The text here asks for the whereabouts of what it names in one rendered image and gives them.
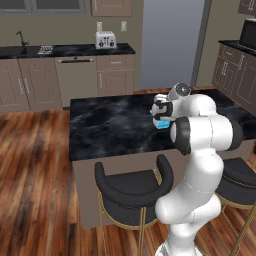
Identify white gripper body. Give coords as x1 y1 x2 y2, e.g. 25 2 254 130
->
150 95 170 118

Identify blue yogurt container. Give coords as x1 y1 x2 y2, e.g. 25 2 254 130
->
152 116 171 131

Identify brown base cupboards run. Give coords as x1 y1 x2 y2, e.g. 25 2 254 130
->
95 53 136 98
0 57 63 114
211 43 256 115

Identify white toaster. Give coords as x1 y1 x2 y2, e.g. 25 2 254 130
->
95 30 118 50

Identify beige dishwasher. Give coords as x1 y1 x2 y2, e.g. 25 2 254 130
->
54 56 99 109

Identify black stool with gold legs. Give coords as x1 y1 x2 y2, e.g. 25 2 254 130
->
214 157 256 256
94 153 175 256

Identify grey dish mat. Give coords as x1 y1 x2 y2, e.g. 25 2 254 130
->
37 45 55 56

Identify dark sink tap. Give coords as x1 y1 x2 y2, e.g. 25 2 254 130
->
15 30 31 48

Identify grey window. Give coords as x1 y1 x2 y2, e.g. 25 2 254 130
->
0 0 86 15

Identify black sink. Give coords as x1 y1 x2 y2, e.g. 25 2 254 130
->
0 46 28 57

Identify brown wall cupboard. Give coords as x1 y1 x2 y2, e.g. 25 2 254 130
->
90 0 133 18
237 0 256 16

